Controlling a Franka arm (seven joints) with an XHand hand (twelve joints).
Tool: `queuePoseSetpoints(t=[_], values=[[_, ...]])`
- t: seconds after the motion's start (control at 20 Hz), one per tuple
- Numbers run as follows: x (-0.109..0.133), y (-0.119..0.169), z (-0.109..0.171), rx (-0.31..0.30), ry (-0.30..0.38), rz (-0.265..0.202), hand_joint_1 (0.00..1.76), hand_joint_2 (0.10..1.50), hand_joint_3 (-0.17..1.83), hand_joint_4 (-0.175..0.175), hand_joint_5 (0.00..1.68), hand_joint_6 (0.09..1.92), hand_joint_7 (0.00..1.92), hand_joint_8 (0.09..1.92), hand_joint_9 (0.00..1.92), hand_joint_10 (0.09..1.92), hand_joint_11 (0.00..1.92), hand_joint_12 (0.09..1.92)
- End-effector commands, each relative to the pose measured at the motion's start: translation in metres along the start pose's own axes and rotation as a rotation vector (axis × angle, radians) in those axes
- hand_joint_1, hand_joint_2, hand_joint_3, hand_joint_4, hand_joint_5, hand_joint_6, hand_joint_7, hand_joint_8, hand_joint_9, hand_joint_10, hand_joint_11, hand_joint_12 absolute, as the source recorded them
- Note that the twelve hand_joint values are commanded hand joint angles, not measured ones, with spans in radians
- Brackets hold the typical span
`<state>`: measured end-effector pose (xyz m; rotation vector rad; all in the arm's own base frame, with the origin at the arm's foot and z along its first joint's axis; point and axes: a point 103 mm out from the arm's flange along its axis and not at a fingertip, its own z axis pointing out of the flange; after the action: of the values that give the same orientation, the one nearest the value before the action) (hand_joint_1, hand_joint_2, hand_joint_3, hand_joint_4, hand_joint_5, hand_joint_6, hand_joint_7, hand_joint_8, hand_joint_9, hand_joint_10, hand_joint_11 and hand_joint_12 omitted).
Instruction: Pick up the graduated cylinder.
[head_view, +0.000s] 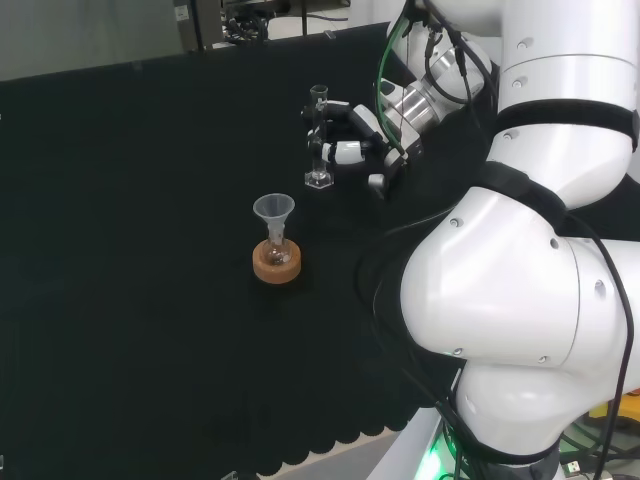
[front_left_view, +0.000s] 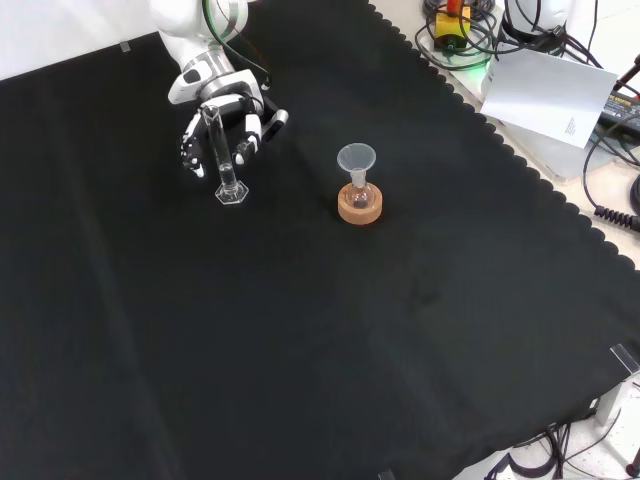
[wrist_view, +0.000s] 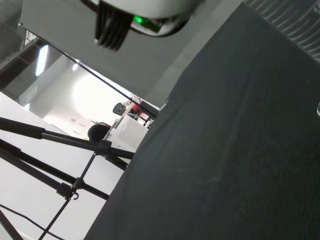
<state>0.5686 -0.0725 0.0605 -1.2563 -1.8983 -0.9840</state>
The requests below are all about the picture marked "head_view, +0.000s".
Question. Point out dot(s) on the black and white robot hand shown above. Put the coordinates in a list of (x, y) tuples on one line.
[(347, 152)]

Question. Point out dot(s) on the clear graduated cylinder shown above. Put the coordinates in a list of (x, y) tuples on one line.
[(318, 177)]

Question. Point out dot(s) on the clear plastic funnel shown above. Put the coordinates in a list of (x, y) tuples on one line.
[(272, 207)]

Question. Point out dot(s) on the small round-bottom flask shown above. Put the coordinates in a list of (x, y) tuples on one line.
[(276, 252)]

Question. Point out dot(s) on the black table cloth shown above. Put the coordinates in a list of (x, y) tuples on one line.
[(150, 225)]

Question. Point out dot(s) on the yellow stop button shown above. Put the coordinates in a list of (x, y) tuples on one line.
[(607, 407)]

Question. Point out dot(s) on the dark metal frame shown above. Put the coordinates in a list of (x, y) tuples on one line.
[(192, 25)]

